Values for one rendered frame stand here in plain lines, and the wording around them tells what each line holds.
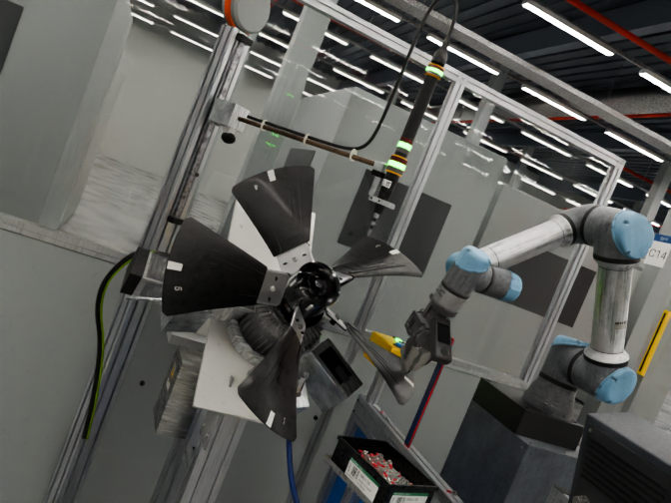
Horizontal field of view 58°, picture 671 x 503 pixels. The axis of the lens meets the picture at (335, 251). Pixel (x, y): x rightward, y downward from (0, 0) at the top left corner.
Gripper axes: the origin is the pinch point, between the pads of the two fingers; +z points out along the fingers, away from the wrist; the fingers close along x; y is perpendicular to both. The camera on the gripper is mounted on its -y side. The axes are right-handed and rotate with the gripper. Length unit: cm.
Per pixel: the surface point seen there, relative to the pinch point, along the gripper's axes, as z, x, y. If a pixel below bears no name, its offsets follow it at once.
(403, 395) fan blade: 1.7, 2.7, -7.7
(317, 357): 8.3, 19.9, 7.9
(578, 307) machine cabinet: 62, -334, 298
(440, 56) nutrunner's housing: -69, 20, 31
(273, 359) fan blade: 2.2, 36.8, -7.5
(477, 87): -66, -32, 106
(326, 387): 14.7, 14.5, 5.6
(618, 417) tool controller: -29, -15, -42
